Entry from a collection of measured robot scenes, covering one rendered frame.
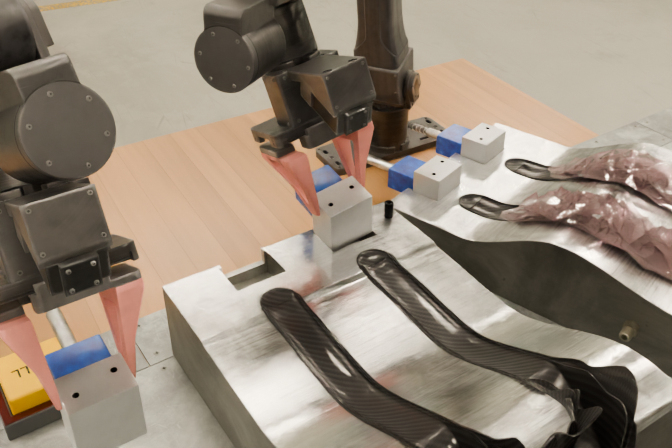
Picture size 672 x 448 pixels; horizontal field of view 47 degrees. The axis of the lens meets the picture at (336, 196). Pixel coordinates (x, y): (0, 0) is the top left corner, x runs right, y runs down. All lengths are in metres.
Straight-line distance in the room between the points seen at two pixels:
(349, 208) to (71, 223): 0.35
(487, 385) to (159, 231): 0.51
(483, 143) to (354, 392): 0.44
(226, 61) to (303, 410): 0.29
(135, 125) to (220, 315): 2.27
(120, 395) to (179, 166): 0.58
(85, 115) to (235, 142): 0.69
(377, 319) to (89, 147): 0.34
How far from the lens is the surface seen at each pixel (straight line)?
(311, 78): 0.65
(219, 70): 0.65
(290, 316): 0.72
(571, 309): 0.84
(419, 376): 0.65
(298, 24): 0.71
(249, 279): 0.79
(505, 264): 0.85
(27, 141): 0.46
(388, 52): 1.00
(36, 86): 0.47
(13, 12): 0.55
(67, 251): 0.46
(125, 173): 1.11
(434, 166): 0.93
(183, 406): 0.76
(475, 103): 1.27
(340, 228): 0.76
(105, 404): 0.57
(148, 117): 3.00
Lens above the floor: 1.37
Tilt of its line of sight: 34 degrees down
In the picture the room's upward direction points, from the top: straight up
